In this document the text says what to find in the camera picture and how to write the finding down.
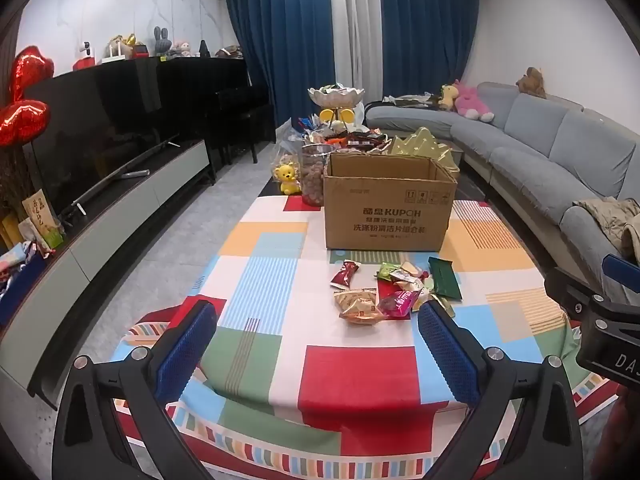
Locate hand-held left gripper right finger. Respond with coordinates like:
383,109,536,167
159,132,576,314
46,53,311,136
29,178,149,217
417,301,585,480

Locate yellow bear figure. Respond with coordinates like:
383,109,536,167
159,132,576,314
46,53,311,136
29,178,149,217
272,162,301,196

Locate beige snack packet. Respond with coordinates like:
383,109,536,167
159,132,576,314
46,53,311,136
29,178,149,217
340,300,386,323
334,287,378,311

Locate dried branches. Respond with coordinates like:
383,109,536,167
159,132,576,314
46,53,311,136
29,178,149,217
0,145,38,211

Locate black curved television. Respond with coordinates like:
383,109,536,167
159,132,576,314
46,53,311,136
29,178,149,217
22,57,211,216

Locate clear plastic bag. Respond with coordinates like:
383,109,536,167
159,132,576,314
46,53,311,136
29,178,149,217
272,120,311,171

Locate pile of assorted snacks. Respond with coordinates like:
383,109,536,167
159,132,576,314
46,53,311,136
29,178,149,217
300,120,393,153

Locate white tiered bowl stand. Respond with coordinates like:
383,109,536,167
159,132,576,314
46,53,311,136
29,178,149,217
300,84,396,153

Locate grey corner sofa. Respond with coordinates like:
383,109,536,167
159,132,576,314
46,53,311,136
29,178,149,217
365,81,640,311

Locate wooden sign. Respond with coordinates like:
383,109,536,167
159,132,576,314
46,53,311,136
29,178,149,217
22,189,60,243

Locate white yellow snack packet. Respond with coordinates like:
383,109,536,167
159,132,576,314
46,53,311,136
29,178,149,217
397,261,430,286

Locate pink plush toy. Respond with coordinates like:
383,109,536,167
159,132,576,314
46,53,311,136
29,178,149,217
454,80,496,122

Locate colourful patchwork tablecloth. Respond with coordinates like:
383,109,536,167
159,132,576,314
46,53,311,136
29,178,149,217
112,192,621,471

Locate white sheer curtain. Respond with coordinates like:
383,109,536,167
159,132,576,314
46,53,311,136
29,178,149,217
327,0,383,106

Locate pink snack packet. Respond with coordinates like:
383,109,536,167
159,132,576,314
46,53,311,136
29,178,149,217
377,290,423,318

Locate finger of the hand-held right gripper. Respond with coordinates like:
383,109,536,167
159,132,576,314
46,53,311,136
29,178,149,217
544,266,608,326
601,254,640,288

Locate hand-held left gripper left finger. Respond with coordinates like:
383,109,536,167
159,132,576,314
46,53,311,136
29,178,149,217
51,300,218,480

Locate colourful gift bag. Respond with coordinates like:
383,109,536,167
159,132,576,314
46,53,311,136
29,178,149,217
0,241,48,311

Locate clear jar of nuts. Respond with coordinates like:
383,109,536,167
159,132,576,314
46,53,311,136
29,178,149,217
300,144,335,207

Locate grey television cabinet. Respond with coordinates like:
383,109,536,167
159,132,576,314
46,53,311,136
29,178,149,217
0,137,216,406

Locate clothes on sofa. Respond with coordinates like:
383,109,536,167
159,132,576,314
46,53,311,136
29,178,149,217
382,91,436,107

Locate brown plush toy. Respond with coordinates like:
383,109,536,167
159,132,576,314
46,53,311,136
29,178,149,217
516,66,547,99

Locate blue curtain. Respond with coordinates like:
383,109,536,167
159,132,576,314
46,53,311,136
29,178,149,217
222,0,336,143
376,0,481,103

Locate grey rabbit plush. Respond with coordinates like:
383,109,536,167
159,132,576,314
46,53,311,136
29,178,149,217
152,26,172,57

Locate beige jacket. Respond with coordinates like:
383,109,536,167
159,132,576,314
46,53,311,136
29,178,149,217
572,197,640,261

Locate dark green snack packet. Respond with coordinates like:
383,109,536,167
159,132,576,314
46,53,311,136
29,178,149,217
428,256,463,301

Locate brown cardboard box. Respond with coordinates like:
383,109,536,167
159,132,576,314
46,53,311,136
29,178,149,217
322,152,460,252

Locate black upright piano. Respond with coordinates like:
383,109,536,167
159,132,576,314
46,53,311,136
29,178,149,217
95,55,276,183

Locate red heart foil balloon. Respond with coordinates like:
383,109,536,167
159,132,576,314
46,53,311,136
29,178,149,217
0,100,51,147
10,46,55,103

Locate candy box with gold lid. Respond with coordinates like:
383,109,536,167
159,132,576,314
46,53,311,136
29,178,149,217
390,127,461,181

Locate snack packets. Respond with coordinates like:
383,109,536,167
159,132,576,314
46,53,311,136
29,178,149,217
376,279,401,306

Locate white small stand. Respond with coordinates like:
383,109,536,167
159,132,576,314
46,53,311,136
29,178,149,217
102,35,133,62

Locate red snack packet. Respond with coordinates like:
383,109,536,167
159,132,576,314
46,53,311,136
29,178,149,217
330,260,362,291

